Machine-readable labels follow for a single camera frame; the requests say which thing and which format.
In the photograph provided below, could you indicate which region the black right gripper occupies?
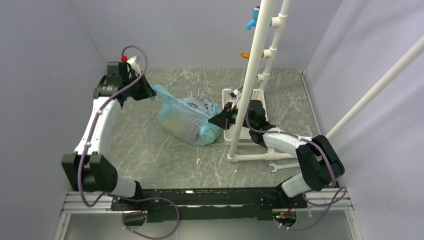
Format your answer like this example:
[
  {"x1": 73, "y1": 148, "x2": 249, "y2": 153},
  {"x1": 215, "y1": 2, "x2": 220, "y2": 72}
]
[{"x1": 208, "y1": 102, "x2": 254, "y2": 131}]

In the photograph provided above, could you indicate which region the blue printed plastic bag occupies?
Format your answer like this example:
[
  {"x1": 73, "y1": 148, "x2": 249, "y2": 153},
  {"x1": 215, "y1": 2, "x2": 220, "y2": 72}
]
[{"x1": 152, "y1": 85, "x2": 223, "y2": 146}]

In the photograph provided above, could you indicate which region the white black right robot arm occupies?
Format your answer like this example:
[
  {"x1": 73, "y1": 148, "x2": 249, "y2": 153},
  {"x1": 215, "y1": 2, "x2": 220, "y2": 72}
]
[{"x1": 242, "y1": 100, "x2": 345, "y2": 208}]

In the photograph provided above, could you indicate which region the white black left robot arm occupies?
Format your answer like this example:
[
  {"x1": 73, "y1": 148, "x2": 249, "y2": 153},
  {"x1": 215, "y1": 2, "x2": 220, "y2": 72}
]
[{"x1": 61, "y1": 57, "x2": 156, "y2": 210}]

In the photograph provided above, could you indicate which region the white pvc pipe rack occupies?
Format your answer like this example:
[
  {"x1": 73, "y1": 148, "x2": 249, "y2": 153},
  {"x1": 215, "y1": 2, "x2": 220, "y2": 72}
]
[{"x1": 227, "y1": 0, "x2": 293, "y2": 163}]

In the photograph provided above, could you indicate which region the white perforated plastic basket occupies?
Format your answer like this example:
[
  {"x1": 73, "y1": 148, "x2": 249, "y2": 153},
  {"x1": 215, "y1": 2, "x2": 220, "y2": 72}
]
[{"x1": 221, "y1": 88, "x2": 268, "y2": 147}]

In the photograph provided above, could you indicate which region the orange plastic faucet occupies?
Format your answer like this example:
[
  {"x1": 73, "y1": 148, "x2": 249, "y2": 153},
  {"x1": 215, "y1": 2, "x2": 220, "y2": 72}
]
[{"x1": 240, "y1": 52, "x2": 265, "y2": 60}]

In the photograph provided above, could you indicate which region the silver open-end wrench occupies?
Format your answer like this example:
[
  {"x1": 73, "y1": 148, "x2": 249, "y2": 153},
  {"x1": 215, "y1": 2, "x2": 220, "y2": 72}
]
[{"x1": 268, "y1": 163, "x2": 300, "y2": 173}]

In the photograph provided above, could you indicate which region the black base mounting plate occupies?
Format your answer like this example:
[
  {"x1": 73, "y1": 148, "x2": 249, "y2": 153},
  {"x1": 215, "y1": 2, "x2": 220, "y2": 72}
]
[{"x1": 111, "y1": 187, "x2": 308, "y2": 223}]

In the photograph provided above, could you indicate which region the blue plastic faucet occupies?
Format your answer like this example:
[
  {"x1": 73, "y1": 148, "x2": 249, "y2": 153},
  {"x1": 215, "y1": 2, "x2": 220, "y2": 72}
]
[{"x1": 245, "y1": 6, "x2": 260, "y2": 31}]

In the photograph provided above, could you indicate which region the white diagonal pipe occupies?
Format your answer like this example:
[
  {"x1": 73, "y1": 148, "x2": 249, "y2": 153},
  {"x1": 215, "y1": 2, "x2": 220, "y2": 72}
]
[{"x1": 326, "y1": 35, "x2": 424, "y2": 139}]

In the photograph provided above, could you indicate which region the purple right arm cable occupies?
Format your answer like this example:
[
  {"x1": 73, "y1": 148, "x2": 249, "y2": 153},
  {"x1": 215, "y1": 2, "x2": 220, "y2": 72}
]
[{"x1": 244, "y1": 96, "x2": 348, "y2": 232}]

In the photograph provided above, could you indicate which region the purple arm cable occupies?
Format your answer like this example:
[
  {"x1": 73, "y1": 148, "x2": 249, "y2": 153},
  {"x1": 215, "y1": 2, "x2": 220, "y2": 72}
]
[
  {"x1": 244, "y1": 96, "x2": 348, "y2": 232},
  {"x1": 76, "y1": 45, "x2": 181, "y2": 239}
]

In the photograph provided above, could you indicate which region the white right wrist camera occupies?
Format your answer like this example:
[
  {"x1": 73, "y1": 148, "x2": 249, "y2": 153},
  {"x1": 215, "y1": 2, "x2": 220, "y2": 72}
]
[{"x1": 228, "y1": 88, "x2": 242, "y2": 101}]

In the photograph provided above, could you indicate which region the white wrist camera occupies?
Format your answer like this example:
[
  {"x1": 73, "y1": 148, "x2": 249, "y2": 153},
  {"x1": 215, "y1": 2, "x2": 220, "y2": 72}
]
[
  {"x1": 126, "y1": 55, "x2": 142, "y2": 76},
  {"x1": 228, "y1": 88, "x2": 242, "y2": 101}
]

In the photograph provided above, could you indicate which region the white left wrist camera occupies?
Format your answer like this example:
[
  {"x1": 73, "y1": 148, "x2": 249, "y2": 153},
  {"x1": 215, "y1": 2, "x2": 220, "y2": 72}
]
[{"x1": 126, "y1": 55, "x2": 142, "y2": 76}]

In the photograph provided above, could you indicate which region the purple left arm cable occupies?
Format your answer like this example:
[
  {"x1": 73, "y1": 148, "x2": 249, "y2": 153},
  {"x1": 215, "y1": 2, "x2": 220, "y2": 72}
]
[{"x1": 76, "y1": 45, "x2": 181, "y2": 239}]

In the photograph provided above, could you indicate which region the aluminium extrusion rail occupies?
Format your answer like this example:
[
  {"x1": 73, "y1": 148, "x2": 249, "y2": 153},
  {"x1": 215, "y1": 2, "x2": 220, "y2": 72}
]
[{"x1": 61, "y1": 190, "x2": 115, "y2": 215}]

